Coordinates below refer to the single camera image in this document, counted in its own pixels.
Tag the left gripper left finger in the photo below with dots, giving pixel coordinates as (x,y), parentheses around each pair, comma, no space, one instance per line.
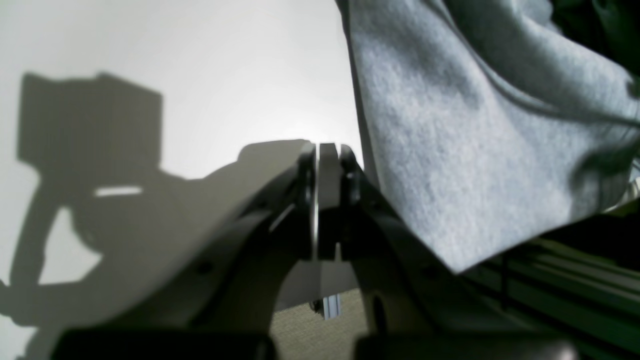
(225,296)

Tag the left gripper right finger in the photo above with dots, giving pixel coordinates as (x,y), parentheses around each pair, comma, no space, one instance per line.
(406,289)

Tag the aluminium frame post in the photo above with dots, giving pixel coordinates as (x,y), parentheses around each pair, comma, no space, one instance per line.
(330,307)

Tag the grey T-shirt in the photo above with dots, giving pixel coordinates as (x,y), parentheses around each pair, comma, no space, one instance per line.
(491,122)

